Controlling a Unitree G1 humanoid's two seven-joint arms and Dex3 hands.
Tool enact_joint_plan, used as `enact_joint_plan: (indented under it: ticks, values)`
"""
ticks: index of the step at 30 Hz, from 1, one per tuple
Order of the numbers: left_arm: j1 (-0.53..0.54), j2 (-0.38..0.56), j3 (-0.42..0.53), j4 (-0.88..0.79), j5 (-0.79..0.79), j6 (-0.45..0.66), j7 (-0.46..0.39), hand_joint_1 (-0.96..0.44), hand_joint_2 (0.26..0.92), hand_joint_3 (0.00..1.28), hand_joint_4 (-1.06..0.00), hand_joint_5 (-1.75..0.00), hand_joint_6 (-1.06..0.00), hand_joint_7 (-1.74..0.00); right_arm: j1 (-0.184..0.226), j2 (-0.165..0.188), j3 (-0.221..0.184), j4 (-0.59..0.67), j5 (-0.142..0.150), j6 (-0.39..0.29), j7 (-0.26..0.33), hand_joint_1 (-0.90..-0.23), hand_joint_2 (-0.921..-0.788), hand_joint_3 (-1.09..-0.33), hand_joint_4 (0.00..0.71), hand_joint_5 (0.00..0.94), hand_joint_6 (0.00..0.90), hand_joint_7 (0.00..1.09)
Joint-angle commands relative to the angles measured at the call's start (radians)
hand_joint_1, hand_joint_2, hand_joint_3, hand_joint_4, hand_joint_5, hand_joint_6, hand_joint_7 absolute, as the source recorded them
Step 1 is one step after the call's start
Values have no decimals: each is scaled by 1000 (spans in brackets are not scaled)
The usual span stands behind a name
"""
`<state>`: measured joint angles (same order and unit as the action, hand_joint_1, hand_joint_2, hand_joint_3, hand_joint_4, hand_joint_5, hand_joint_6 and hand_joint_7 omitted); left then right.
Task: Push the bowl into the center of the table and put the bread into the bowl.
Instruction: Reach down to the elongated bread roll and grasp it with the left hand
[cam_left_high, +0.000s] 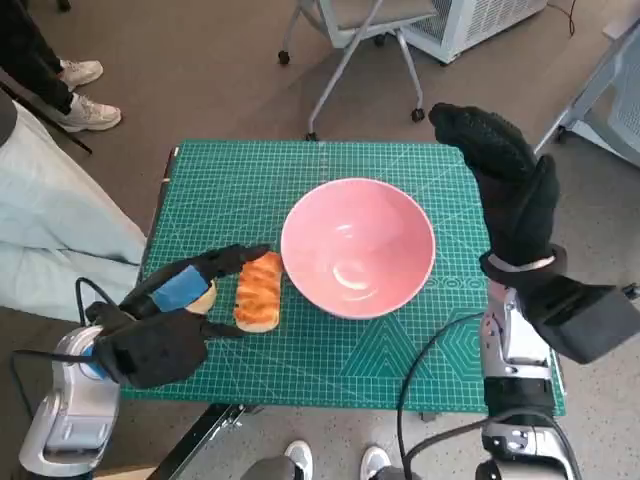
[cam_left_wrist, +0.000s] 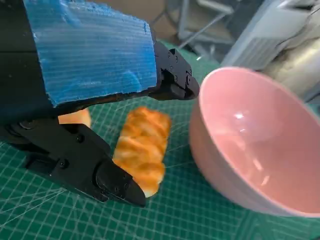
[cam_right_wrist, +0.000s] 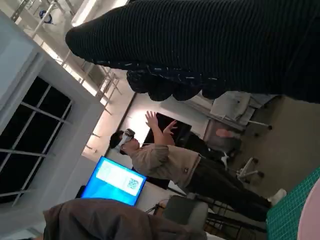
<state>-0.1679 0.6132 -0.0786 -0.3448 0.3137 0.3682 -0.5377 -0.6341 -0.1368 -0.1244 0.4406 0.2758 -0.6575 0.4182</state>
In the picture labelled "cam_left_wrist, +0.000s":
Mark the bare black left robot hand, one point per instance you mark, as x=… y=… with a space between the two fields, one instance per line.
x=87 y=62

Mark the long braided toy bread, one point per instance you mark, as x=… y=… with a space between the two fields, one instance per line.
x=142 y=145

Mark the pink bowl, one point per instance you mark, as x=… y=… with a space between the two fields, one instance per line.
x=250 y=137

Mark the round toy bread bun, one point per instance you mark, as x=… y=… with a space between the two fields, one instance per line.
x=80 y=118

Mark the green cutting mat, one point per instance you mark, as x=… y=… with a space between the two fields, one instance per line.
x=175 y=220

